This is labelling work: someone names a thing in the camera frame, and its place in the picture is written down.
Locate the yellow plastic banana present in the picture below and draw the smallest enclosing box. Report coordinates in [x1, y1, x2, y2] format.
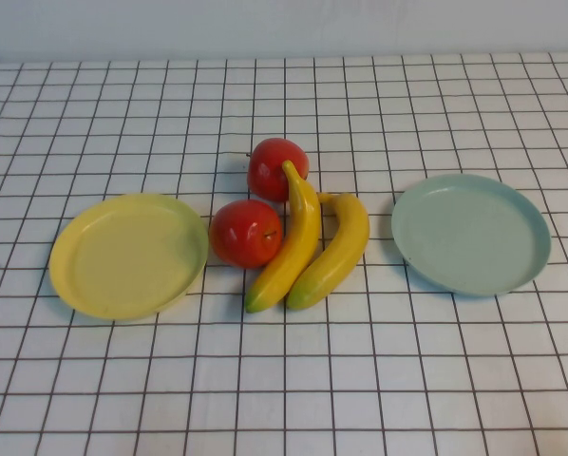
[285, 192, 371, 312]
[244, 160, 322, 314]

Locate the red plastic apple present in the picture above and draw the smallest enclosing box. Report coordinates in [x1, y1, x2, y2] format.
[246, 137, 310, 204]
[208, 199, 284, 270]

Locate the yellow plastic plate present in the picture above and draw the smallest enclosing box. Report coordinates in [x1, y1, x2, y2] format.
[48, 192, 210, 324]

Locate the light blue plastic plate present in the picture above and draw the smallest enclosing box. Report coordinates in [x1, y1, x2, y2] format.
[390, 173, 553, 299]

